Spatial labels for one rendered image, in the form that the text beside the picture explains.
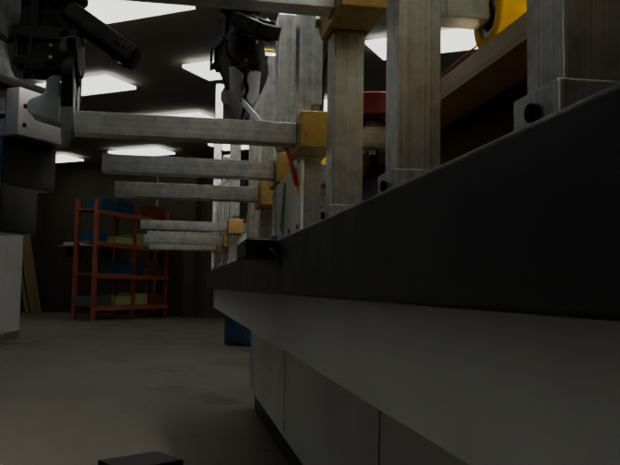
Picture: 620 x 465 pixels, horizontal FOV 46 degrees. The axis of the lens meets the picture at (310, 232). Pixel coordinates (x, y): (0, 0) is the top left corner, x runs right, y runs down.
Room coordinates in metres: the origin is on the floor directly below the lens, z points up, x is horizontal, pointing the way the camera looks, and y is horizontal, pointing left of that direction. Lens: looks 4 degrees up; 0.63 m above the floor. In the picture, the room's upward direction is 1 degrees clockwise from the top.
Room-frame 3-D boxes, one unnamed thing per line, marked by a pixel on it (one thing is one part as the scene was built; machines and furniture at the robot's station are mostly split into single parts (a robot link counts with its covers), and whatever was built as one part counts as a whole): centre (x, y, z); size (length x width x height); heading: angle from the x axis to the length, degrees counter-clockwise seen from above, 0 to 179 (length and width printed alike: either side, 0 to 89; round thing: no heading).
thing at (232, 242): (2.55, 0.27, 0.92); 0.03 x 0.03 x 0.48; 10
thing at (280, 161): (1.30, 0.04, 0.83); 0.13 x 0.06 x 0.05; 10
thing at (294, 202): (1.10, 0.03, 0.75); 0.26 x 0.01 x 0.10; 10
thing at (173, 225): (2.50, 0.35, 0.83); 0.43 x 0.03 x 0.04; 100
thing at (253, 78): (1.29, 0.12, 0.97); 0.06 x 0.03 x 0.09; 30
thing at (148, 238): (2.74, 0.40, 0.80); 0.43 x 0.03 x 0.04; 100
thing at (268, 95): (1.57, 0.09, 0.90); 0.03 x 0.03 x 0.48; 10
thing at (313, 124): (1.05, 0.00, 0.84); 0.13 x 0.06 x 0.05; 10
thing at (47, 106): (0.96, 0.34, 0.86); 0.06 x 0.03 x 0.09; 100
